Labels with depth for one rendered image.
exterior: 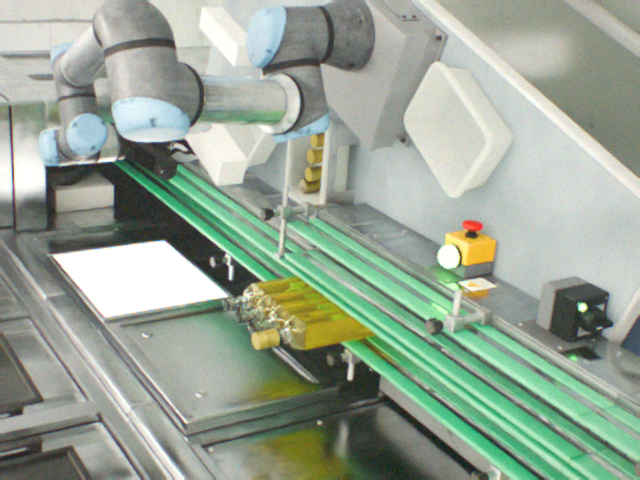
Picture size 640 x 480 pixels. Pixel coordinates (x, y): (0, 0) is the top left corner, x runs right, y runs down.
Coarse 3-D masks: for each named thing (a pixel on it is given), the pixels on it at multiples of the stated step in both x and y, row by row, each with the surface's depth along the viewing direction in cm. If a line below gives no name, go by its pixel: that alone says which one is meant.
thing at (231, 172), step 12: (204, 132) 210; (216, 132) 211; (192, 144) 215; (204, 144) 209; (216, 144) 207; (228, 144) 209; (204, 156) 210; (216, 156) 205; (228, 156) 205; (240, 156) 206; (216, 168) 205; (228, 168) 204; (240, 168) 206; (216, 180) 206; (228, 180) 207; (240, 180) 208
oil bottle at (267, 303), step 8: (304, 288) 206; (312, 288) 207; (264, 296) 201; (272, 296) 201; (280, 296) 202; (288, 296) 202; (296, 296) 202; (304, 296) 203; (312, 296) 203; (320, 296) 204; (264, 304) 199; (272, 304) 198; (280, 304) 199; (264, 312) 198
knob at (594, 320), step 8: (584, 312) 160; (592, 312) 159; (600, 312) 159; (584, 320) 159; (592, 320) 158; (600, 320) 159; (608, 320) 160; (584, 328) 160; (592, 328) 158; (600, 328) 158
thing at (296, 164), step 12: (288, 144) 232; (300, 144) 233; (324, 144) 218; (288, 156) 233; (300, 156) 234; (324, 156) 219; (288, 168) 234; (300, 168) 235; (324, 168) 219; (288, 180) 235; (324, 180) 220; (288, 192) 235; (300, 192) 235; (312, 192) 235; (324, 192) 221; (300, 204) 231
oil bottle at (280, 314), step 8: (288, 304) 198; (296, 304) 198; (304, 304) 199; (312, 304) 199; (320, 304) 199; (328, 304) 200; (272, 312) 196; (280, 312) 195; (288, 312) 195; (296, 312) 195; (304, 312) 195; (280, 320) 194; (280, 328) 194
